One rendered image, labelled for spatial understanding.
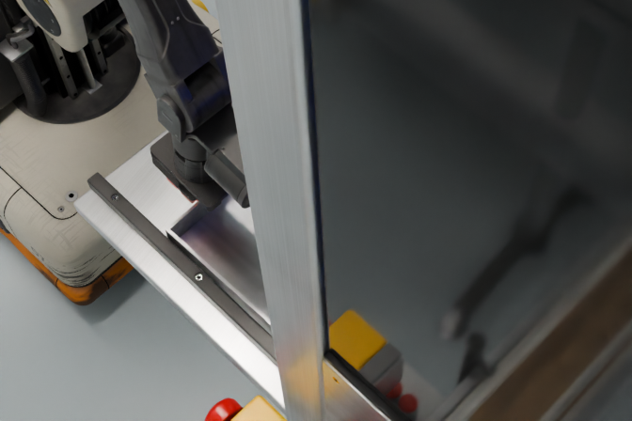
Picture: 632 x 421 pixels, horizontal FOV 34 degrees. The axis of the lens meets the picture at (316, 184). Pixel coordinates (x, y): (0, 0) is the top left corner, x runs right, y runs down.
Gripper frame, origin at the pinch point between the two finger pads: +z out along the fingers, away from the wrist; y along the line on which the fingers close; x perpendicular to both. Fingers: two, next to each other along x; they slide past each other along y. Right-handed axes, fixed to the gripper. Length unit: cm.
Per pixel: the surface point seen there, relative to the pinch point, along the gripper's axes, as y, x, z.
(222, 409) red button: 23.2, -17.9, -13.7
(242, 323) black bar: 15.4, -7.7, -1.0
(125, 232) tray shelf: -3.9, -9.0, 4.1
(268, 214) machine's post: 22, -13, -52
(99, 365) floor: -19, -13, 95
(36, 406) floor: -21, -27, 96
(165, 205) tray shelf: -3.3, -3.1, 4.0
